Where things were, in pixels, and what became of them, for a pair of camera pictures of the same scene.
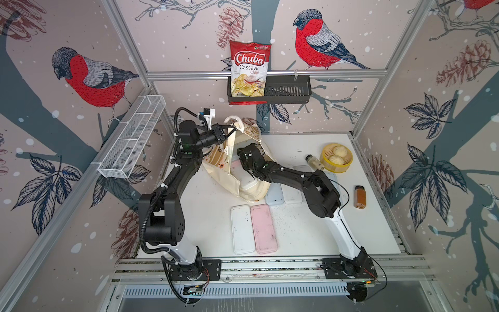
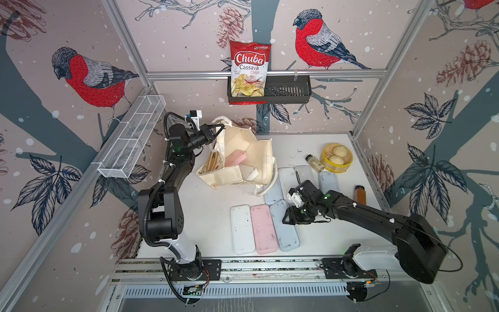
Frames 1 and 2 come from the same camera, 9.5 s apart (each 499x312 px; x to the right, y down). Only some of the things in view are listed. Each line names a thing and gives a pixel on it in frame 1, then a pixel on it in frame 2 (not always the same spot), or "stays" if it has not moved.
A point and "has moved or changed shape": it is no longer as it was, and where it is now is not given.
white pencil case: x=242 y=229 stays
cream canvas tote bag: x=221 y=164 has moved or changed shape
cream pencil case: x=303 y=168 stays
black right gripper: x=240 y=153 -> x=292 y=221
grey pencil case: x=333 y=177 stays
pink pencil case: x=265 y=233 stays
